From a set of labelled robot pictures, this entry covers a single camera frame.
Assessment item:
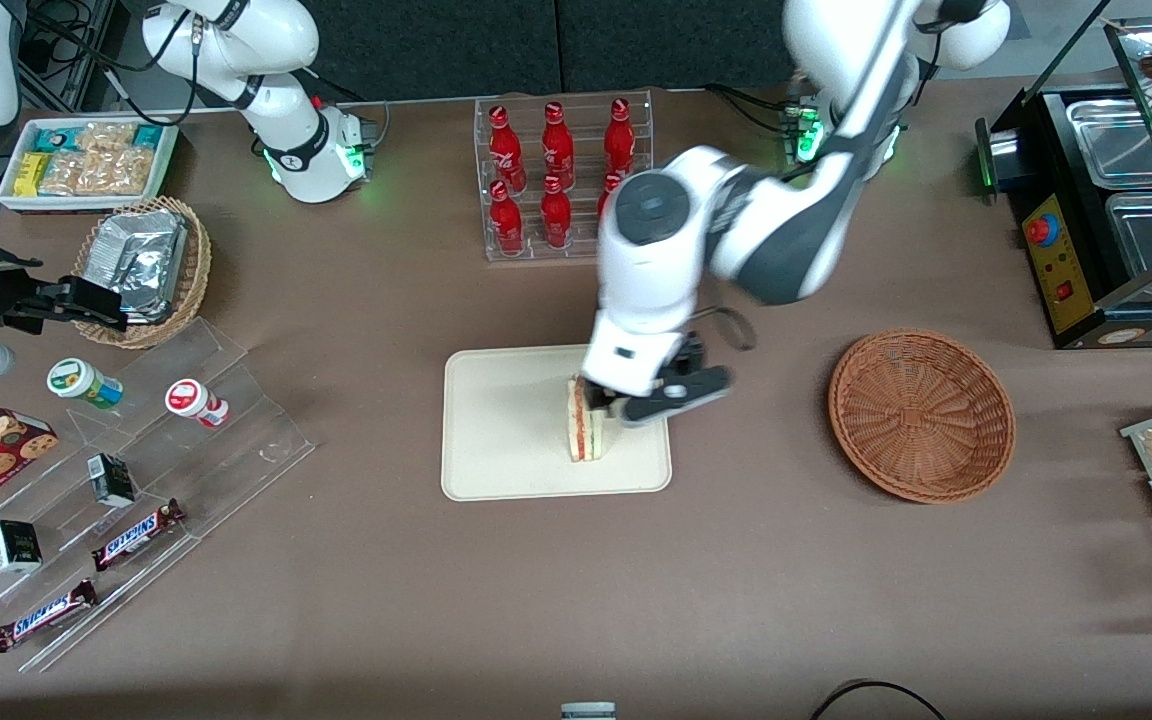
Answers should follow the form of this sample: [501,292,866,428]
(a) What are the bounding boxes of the black food warmer appliance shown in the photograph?
[974,15,1152,350]

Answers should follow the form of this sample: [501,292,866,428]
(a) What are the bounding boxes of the triangular sandwich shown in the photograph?
[566,375,610,463]

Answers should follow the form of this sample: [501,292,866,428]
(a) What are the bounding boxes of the green lid cup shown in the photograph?
[46,358,124,411]

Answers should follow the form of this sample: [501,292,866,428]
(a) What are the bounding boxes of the brown wicker basket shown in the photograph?
[828,328,1017,504]

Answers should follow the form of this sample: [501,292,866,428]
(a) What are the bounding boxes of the Snickers bar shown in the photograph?
[0,578,99,653]
[91,498,185,572]

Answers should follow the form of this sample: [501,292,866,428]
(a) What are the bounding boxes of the black arm base cables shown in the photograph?
[704,84,802,136]

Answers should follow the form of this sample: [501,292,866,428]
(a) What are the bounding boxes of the clear acrylic stepped display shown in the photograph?
[0,318,317,674]

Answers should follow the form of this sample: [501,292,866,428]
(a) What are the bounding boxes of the cream plastic tray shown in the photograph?
[441,341,674,502]

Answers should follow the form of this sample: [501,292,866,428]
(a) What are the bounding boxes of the clear acrylic bottle rack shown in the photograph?
[474,89,655,263]

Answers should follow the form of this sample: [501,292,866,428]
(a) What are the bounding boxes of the red lid cup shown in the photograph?
[165,378,230,429]

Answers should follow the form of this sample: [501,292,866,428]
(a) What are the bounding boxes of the dark fabric partition panel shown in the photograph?
[308,0,558,103]
[557,0,797,93]

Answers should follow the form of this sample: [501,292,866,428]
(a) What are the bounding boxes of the small black box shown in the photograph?
[87,453,137,508]
[0,519,43,574]

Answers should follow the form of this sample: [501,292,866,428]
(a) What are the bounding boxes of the silver foil packs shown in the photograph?
[86,210,188,324]

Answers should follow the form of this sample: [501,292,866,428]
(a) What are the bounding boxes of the yellow snack pack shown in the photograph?
[14,152,52,198]

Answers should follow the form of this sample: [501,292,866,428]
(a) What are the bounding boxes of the black floor cable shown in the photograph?
[809,679,949,720]

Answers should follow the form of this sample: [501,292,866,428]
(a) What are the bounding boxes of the clear bag of nuts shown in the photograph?
[41,122,154,197]

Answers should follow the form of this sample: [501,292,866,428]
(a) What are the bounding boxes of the black background cables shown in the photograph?
[21,0,199,126]

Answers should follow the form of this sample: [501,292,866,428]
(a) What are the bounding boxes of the white rectangular snack tray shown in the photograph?
[0,115,180,213]

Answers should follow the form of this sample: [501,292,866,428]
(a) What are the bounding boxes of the light wicker basket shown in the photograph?
[71,196,213,349]

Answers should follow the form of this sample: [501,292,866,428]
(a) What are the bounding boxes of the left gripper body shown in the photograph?
[580,308,707,399]

